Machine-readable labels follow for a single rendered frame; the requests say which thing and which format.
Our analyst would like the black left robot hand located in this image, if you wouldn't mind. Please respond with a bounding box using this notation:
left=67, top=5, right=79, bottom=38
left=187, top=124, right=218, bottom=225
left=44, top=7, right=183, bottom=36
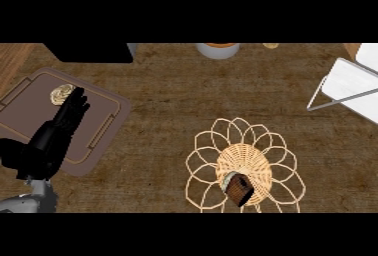
left=0, top=86, right=91, bottom=182

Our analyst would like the brown placemat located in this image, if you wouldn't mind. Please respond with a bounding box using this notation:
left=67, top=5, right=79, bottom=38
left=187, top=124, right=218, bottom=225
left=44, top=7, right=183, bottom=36
left=0, top=67, right=132, bottom=178

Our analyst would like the pale yellow tomato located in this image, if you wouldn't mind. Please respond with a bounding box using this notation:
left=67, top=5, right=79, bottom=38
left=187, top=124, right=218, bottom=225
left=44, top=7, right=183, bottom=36
left=48, top=83, right=78, bottom=106

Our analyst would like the white tiered shelf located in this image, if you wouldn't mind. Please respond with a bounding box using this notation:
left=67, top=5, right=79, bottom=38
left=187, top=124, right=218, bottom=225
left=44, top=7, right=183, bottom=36
left=305, top=43, right=378, bottom=126

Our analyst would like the black appliance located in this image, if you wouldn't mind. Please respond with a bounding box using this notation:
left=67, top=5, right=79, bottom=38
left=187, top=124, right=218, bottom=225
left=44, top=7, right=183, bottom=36
left=42, top=43, right=135, bottom=64

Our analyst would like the wicker flower-shaped basket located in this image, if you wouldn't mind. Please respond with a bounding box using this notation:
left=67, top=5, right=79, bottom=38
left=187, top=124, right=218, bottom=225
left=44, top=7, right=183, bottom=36
left=184, top=117, right=307, bottom=214

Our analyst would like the brown cupcake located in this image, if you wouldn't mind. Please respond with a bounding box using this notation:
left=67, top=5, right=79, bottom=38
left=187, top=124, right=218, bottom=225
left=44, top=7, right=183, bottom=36
left=220, top=171, right=256, bottom=208

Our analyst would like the grey pot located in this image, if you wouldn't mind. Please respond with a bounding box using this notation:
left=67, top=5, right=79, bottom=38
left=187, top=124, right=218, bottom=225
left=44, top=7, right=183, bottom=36
left=193, top=43, right=242, bottom=60

